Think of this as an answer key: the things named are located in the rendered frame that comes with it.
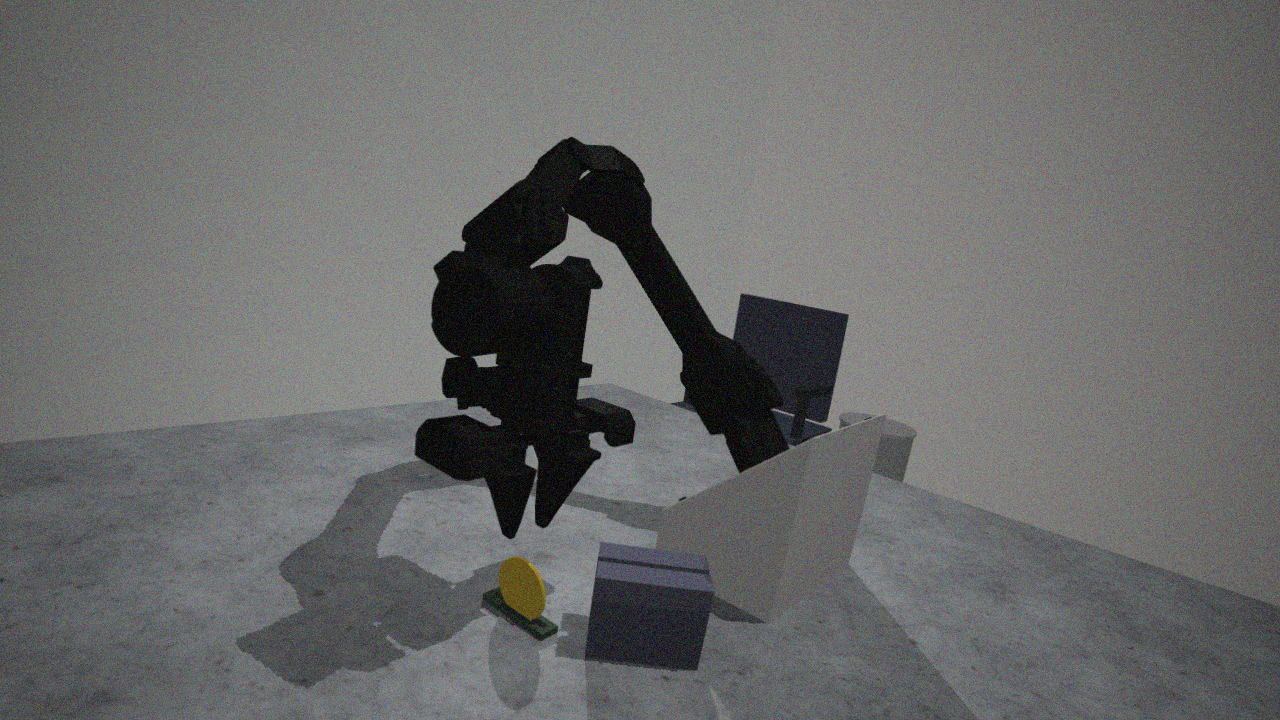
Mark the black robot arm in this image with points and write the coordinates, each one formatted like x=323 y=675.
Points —
x=488 y=299

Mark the gold coin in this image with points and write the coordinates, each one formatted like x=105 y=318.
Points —
x=522 y=587

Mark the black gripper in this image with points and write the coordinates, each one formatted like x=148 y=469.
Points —
x=539 y=409

